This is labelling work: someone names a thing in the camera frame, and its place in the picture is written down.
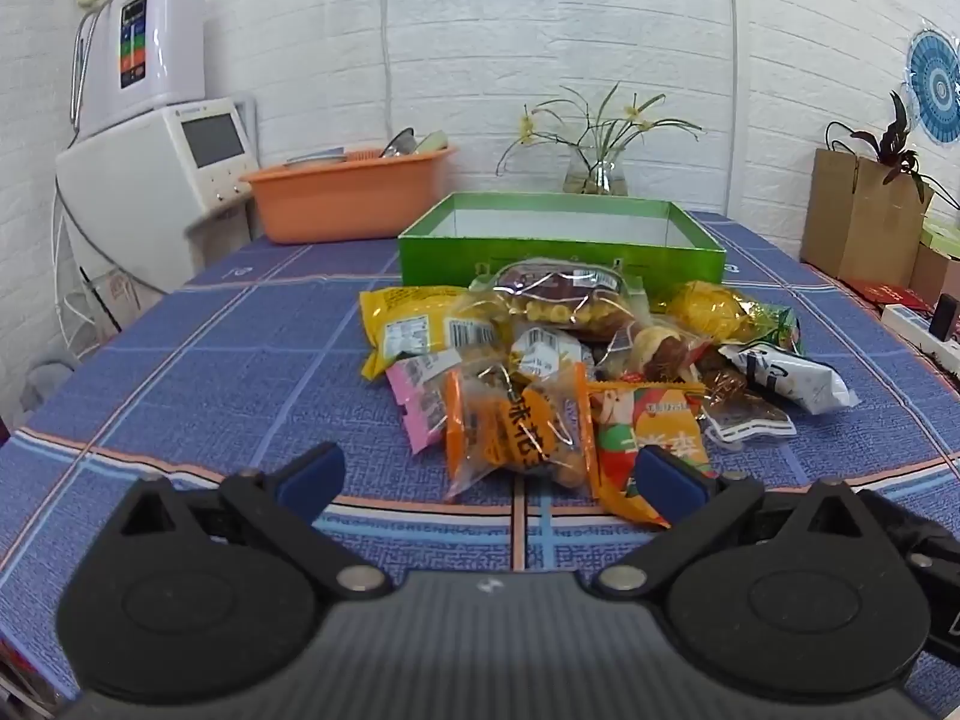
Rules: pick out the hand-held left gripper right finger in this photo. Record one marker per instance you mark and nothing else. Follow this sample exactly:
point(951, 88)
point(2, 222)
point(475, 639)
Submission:
point(667, 484)

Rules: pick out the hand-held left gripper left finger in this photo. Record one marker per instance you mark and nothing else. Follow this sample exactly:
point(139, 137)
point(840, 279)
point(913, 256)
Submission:
point(311, 476)

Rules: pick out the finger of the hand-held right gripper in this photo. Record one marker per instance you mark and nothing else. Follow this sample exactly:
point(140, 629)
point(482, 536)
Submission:
point(922, 540)

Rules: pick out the orange red green snack packet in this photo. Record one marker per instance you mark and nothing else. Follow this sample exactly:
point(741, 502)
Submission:
point(637, 427)

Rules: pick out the clear brown jerky packet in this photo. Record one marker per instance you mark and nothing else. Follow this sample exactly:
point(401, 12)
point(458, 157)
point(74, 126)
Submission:
point(742, 409)

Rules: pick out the pink snack packet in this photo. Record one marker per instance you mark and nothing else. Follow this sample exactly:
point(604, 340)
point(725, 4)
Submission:
point(420, 397)

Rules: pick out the clear red date roll packet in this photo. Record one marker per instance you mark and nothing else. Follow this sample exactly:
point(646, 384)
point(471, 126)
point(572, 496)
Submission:
point(660, 349)

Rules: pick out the orange clear snack packet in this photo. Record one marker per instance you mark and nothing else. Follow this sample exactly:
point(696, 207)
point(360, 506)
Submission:
point(517, 427)

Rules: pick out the white black snack packet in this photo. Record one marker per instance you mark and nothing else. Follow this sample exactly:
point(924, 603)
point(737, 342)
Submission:
point(795, 382)

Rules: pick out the yellow green snack packet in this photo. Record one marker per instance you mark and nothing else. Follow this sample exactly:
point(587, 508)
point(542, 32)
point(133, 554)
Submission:
point(709, 311)

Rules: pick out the small clear white label packet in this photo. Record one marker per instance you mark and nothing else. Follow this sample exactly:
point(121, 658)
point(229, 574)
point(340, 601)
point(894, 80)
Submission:
point(544, 352)

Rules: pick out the green cardboard box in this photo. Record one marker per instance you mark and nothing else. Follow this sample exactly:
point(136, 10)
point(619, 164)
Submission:
point(450, 259)

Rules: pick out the white power strip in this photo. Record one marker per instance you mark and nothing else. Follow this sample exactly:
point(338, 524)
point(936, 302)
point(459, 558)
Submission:
point(907, 319)

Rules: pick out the black plug adapter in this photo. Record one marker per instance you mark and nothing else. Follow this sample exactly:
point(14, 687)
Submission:
point(943, 315)

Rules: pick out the flat red box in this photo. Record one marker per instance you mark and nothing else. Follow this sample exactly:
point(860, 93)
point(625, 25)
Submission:
point(885, 291)

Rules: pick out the small cardboard box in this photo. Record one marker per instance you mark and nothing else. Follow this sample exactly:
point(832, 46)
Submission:
point(934, 270)

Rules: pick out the orange plastic basin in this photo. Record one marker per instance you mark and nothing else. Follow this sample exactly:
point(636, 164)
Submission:
point(345, 202)

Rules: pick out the green white box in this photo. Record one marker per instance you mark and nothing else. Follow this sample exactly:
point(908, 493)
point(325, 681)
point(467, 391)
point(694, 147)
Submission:
point(945, 232)

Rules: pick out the blue rimmed plate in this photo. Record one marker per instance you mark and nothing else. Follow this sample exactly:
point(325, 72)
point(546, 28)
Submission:
point(315, 159)

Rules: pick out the glass vase with yellow flowers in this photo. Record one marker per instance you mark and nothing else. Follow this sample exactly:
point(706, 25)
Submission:
point(596, 172)

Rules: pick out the brown paper bag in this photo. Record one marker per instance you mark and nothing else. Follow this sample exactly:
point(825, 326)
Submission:
point(855, 225)

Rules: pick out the white appliance with screen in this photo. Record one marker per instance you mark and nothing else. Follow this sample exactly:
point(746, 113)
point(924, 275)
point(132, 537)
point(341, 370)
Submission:
point(135, 187)

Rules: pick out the metal bowl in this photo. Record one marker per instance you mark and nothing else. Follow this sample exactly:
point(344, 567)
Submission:
point(397, 144)

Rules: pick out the light green plate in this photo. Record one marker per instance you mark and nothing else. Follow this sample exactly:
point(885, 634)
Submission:
point(431, 142)

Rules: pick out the purple leaf plant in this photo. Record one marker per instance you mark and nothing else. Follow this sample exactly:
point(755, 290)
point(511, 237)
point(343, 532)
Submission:
point(896, 139)

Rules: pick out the white water purifier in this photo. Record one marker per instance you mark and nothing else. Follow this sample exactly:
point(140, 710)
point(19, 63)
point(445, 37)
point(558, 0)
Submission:
point(169, 52)

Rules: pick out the blue round wall decoration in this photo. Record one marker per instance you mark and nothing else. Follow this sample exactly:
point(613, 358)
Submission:
point(934, 86)

